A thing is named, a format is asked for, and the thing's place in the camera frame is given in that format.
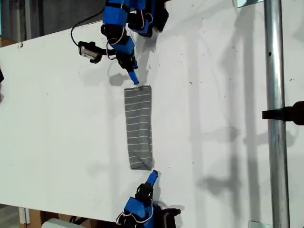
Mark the grey white-striped towel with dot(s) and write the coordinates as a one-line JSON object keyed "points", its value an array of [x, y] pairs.
{"points": [[137, 118]]}

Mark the white foam block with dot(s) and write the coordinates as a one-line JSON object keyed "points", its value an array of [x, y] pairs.
{"points": [[57, 224]]}

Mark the brown cardboard box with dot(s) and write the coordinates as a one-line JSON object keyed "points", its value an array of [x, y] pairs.
{"points": [[35, 219]]}

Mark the white table leg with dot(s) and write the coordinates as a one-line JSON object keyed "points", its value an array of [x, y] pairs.
{"points": [[23, 216]]}

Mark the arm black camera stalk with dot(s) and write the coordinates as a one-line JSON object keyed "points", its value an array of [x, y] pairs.
{"points": [[107, 51]]}

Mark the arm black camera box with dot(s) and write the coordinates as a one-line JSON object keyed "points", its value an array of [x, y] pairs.
{"points": [[88, 51], [169, 216]]}

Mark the small metal table bracket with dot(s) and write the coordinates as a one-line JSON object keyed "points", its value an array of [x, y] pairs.
{"points": [[20, 45]]}

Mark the steel post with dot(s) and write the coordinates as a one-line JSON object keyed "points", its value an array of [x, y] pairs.
{"points": [[275, 71]]}

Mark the black post clamp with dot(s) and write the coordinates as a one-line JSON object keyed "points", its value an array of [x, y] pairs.
{"points": [[285, 113]]}

